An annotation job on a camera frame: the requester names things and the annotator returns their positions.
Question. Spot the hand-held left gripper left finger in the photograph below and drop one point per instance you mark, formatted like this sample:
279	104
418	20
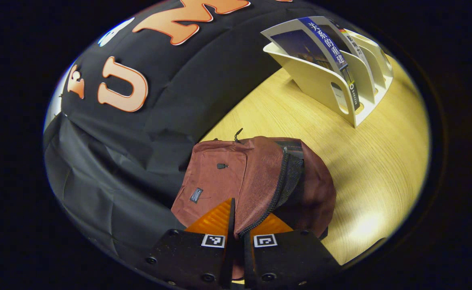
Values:
231	257

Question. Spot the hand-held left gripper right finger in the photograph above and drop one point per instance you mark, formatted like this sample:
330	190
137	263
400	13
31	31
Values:
248	262

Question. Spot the maroon schoolbag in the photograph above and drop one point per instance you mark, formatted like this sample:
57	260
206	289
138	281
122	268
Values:
219	181

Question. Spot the white plastic bookshelf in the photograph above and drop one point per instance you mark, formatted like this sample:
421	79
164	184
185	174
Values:
320	80

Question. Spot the blue spine book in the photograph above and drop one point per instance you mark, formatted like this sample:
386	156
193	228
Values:
300	44

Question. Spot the black backdrop cloth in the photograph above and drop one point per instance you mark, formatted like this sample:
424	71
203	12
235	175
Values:
187	88

